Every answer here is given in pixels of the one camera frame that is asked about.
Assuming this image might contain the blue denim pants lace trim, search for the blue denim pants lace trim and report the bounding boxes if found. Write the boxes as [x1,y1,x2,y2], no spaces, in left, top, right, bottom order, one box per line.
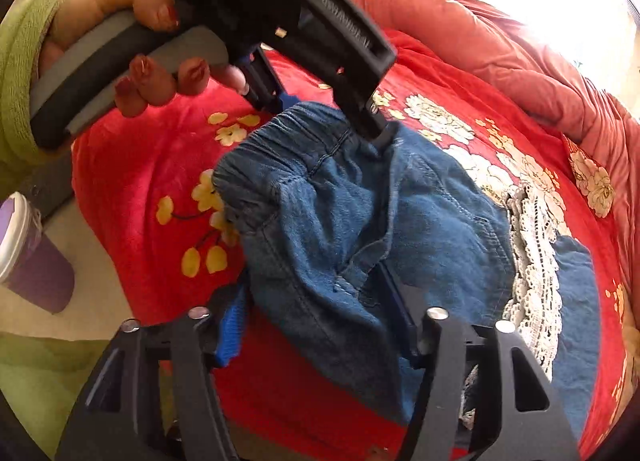
[212,101,601,442]

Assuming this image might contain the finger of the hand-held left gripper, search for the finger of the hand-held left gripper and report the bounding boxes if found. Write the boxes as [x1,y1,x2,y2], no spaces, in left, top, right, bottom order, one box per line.
[244,47,292,115]
[367,114,402,148]

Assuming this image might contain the purple cup white lid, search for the purple cup white lid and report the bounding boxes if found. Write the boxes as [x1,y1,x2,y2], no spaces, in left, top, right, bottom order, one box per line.
[0,191,76,315]

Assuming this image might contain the red floral blanket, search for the red floral blanket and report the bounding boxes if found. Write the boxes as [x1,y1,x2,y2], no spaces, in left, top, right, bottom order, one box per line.
[71,28,640,461]

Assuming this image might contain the person's green garment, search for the person's green garment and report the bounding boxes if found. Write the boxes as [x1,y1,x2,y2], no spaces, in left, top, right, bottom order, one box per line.
[0,331,176,461]

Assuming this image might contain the salmon pink duvet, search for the salmon pink duvet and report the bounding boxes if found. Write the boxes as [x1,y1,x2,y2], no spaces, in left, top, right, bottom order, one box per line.
[340,0,640,222]

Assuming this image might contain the person's left forearm green sleeve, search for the person's left forearm green sleeve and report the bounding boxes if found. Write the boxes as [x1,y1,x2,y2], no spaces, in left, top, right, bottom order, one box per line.
[0,0,96,202]

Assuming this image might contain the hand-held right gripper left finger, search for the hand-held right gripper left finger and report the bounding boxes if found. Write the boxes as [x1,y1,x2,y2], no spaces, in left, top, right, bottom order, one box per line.
[55,286,251,461]

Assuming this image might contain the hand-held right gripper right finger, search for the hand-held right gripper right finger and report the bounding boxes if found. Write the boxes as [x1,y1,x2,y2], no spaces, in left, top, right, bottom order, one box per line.
[377,261,581,461]

